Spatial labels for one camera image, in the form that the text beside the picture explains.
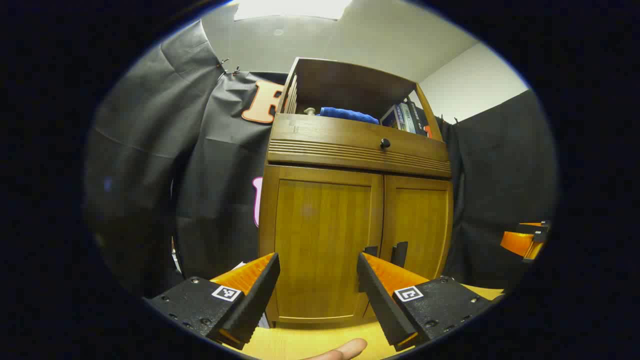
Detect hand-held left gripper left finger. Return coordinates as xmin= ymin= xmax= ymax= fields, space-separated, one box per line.
xmin=144 ymin=252 xmax=281 ymax=351

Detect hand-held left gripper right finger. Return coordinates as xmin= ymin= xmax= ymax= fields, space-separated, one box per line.
xmin=356 ymin=251 xmax=495 ymax=352

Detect wooden cabinet door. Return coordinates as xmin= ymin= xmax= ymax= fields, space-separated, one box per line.
xmin=258 ymin=164 xmax=385 ymax=325
xmin=378 ymin=174 xmax=454 ymax=282

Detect brown wooden shoe cabinet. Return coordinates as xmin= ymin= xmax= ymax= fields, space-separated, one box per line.
xmin=258 ymin=56 xmax=454 ymax=328

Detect black backdrop cloth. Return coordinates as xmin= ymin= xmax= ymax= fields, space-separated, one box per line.
xmin=85 ymin=20 xmax=558 ymax=301

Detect row of upright books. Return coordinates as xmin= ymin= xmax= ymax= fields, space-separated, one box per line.
xmin=380 ymin=99 xmax=433 ymax=138

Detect blue folded cloth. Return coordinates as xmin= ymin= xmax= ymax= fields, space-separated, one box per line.
xmin=318 ymin=106 xmax=380 ymax=125

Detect ceiling light panel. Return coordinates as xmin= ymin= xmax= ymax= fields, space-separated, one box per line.
xmin=233 ymin=0 xmax=354 ymax=22

